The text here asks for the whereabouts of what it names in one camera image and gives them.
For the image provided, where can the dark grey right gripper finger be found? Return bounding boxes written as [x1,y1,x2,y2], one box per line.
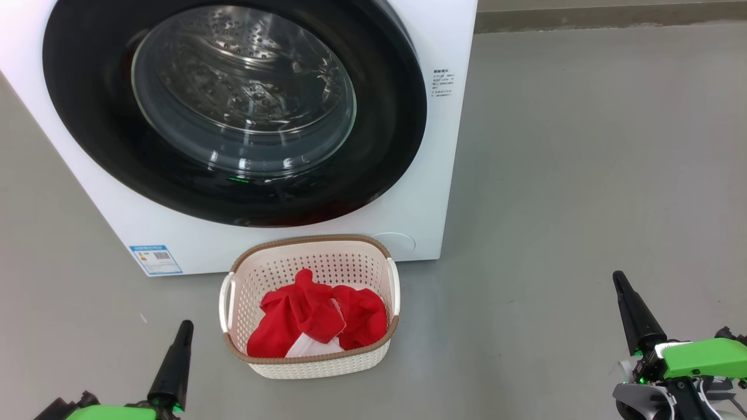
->
[613,270,667,356]

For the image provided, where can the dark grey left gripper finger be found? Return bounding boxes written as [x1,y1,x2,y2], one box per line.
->
[147,320,194,412]

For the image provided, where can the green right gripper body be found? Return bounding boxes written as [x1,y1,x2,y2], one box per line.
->
[633,337,747,383]

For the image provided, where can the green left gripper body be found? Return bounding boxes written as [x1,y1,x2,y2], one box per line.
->
[65,404,177,420]

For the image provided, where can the red and white garment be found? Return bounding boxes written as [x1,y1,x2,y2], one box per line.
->
[246,268,389,358]

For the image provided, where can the round dark washer door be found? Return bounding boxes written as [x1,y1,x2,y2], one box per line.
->
[42,0,428,228]

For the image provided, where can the cream perforated laundry basket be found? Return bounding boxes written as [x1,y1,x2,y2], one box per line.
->
[219,234,402,380]

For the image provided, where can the white front-load washing machine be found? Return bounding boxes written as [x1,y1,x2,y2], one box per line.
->
[0,0,479,278]

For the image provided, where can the blue energy label sticker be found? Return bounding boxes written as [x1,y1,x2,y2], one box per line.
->
[130,245,183,276]

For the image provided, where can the round drain filter cover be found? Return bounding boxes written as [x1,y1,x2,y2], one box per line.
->
[371,232,416,257]

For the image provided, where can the steel perforated washer drum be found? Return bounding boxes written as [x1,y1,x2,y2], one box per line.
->
[131,6,358,179]

